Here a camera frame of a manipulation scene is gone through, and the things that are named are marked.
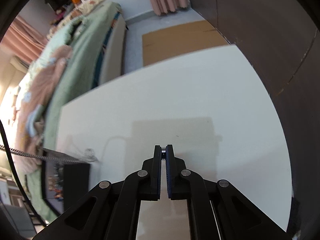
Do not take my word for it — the flattened brown cardboard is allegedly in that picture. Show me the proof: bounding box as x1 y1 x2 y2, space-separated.
142 20 228 67

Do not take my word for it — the silver ball chain necklace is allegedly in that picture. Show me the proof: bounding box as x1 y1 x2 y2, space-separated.
0 144 99 165

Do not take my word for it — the light green pillow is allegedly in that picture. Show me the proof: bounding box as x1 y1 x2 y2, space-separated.
28 15 88 71

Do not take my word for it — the jewelry pile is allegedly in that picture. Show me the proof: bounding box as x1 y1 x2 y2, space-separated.
48 165 64 202

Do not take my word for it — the pink floral fleece blanket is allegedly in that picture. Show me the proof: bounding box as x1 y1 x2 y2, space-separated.
13 45 72 174

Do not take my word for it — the pink curtain by window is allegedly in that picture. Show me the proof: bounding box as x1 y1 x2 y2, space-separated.
1 16 48 64

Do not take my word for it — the green sheeted bed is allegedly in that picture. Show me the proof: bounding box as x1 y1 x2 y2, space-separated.
14 1 125 222

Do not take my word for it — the black square jewelry box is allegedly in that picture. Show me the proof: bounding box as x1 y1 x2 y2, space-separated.
41 149 91 216

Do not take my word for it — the white low table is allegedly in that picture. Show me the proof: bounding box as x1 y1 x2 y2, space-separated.
55 45 292 239

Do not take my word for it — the floral window seat cushion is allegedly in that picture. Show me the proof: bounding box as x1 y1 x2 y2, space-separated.
47 0 104 40

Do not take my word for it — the dark brown wardrobe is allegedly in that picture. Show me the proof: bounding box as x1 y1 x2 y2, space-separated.
190 0 319 237

